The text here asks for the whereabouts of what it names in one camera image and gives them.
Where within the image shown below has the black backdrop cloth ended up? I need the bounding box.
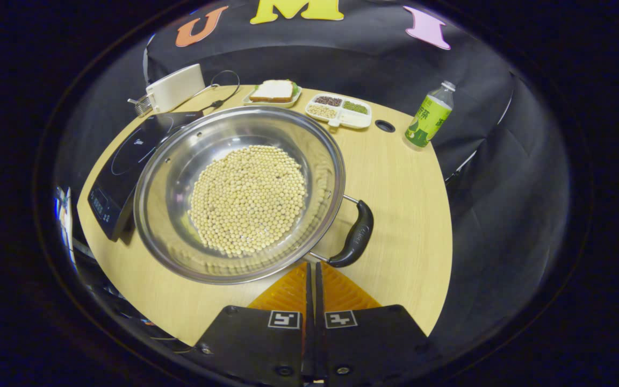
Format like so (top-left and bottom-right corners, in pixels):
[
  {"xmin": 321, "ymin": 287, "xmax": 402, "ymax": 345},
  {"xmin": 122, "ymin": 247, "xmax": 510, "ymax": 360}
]
[{"xmin": 54, "ymin": 0, "xmax": 571, "ymax": 345}]

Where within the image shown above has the small white plate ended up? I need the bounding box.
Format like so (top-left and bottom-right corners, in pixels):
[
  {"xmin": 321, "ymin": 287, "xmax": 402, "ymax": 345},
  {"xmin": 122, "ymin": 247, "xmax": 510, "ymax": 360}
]
[{"xmin": 242, "ymin": 85, "xmax": 303, "ymax": 109}]

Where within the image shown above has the small metal wire rack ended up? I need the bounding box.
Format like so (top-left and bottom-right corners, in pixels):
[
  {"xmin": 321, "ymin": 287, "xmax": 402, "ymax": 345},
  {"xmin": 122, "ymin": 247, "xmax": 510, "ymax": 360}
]
[{"xmin": 127, "ymin": 95, "xmax": 154, "ymax": 118}]

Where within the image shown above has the stainless steel pot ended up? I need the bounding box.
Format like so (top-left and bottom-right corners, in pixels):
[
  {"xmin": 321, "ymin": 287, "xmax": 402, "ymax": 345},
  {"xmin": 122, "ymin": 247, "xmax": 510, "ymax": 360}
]
[{"xmin": 133, "ymin": 105, "xmax": 375, "ymax": 285}]

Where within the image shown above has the black induction cooktop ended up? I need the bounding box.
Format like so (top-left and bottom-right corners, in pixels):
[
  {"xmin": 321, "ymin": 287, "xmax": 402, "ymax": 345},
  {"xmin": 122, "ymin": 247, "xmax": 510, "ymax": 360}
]
[{"xmin": 88, "ymin": 111, "xmax": 204, "ymax": 241}]

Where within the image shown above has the heap of yellow soybeans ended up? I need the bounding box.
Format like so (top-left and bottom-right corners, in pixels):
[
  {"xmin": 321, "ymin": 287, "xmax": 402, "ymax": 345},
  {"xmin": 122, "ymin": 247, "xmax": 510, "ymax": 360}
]
[{"xmin": 188, "ymin": 145, "xmax": 308, "ymax": 257}]

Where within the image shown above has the black power cable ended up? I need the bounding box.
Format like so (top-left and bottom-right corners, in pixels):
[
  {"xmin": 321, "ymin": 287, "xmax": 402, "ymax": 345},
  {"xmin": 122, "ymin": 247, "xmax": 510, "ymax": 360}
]
[{"xmin": 197, "ymin": 70, "xmax": 241, "ymax": 113}]

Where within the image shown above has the white countertop appliance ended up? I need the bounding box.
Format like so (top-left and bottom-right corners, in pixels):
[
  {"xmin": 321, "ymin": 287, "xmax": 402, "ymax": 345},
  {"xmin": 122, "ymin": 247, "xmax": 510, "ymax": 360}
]
[{"xmin": 146, "ymin": 63, "xmax": 206, "ymax": 113}]

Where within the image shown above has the white bread sandwich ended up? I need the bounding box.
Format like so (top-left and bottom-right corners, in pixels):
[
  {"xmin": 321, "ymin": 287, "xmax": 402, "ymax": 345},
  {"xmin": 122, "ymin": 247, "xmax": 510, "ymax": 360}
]
[{"xmin": 249, "ymin": 80, "xmax": 299, "ymax": 103}]

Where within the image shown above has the white divided tray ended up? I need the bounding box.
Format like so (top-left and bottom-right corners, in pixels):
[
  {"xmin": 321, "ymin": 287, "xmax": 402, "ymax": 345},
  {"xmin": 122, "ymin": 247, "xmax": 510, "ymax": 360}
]
[{"xmin": 305, "ymin": 94, "xmax": 372, "ymax": 130}]

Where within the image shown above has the green label drink bottle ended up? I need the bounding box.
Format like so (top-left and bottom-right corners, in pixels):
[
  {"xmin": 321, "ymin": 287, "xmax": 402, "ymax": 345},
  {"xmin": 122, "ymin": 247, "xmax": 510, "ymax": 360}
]
[{"xmin": 404, "ymin": 81, "xmax": 456, "ymax": 150}]

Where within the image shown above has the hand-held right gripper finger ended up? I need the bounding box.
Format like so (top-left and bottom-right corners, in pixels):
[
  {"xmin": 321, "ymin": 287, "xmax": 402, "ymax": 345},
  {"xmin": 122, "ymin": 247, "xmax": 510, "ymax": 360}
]
[
  {"xmin": 315, "ymin": 262, "xmax": 442, "ymax": 385},
  {"xmin": 194, "ymin": 262, "xmax": 314, "ymax": 387}
]

